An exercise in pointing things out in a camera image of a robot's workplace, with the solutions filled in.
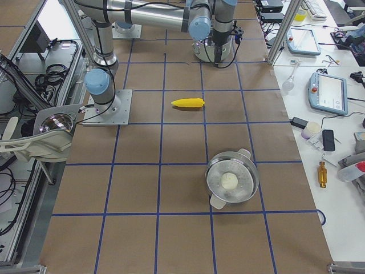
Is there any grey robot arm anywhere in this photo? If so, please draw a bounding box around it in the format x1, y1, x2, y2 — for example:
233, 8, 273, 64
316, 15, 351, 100
74, 1, 244, 67
84, 18, 132, 120

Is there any steel steamer pot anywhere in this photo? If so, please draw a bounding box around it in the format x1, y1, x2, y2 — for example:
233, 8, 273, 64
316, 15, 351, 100
205, 148, 259, 209

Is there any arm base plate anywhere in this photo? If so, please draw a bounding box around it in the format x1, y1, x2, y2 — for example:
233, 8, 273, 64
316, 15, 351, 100
112, 22, 142, 40
81, 90, 132, 126

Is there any far teach pendant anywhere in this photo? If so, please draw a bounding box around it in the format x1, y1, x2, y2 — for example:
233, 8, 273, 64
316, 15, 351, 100
286, 28, 321, 56

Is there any aluminium frame post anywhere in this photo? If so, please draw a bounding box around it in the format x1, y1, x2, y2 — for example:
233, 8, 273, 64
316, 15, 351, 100
267, 0, 302, 65

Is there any yellow corn cob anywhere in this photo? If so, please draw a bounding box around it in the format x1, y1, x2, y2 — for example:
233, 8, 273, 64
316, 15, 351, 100
171, 98, 205, 108

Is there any black power adapter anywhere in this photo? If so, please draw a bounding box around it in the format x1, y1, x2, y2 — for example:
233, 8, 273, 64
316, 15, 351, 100
290, 117, 308, 129

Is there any white paper cup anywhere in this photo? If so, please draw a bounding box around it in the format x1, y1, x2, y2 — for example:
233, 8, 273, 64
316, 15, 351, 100
301, 122, 321, 140

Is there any gold brass fitting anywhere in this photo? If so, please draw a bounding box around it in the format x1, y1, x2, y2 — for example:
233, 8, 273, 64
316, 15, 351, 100
317, 161, 327, 188

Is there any white steamed bun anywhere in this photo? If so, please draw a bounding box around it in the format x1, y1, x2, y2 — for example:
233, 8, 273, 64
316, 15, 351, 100
221, 172, 238, 190

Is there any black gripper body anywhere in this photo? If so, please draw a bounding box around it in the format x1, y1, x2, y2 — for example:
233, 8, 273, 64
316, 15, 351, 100
212, 27, 244, 67

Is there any black phone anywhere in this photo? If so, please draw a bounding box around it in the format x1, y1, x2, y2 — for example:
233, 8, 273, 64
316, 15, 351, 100
322, 130, 335, 152

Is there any teach pendant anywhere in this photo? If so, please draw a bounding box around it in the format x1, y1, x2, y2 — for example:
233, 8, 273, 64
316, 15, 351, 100
307, 72, 348, 115
286, 28, 321, 56

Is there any pale green electric pot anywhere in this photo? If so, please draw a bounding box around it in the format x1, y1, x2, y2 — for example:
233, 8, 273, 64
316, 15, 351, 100
192, 38, 232, 63

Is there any near teach pendant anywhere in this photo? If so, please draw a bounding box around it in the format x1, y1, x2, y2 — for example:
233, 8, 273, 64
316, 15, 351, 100
307, 72, 348, 115

